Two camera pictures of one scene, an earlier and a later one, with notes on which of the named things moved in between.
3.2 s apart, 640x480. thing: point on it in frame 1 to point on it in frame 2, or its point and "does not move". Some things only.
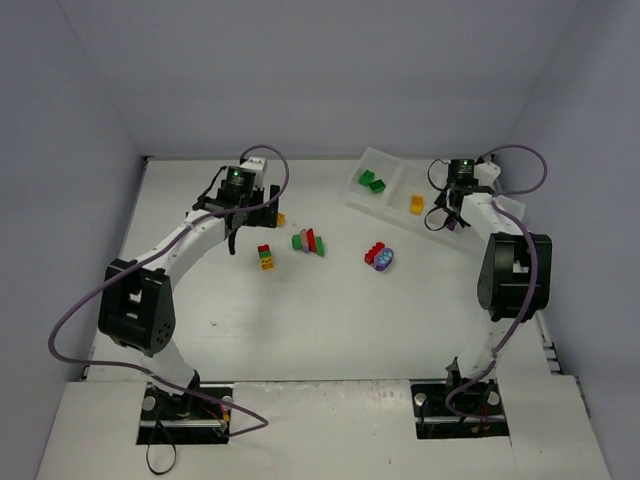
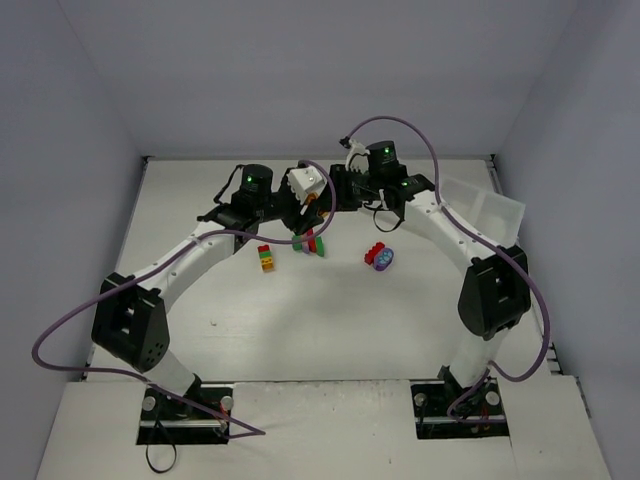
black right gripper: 454,201 to 338,185
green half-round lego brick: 296,242 does not move
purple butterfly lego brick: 304,241 does not move
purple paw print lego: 383,259 does not move
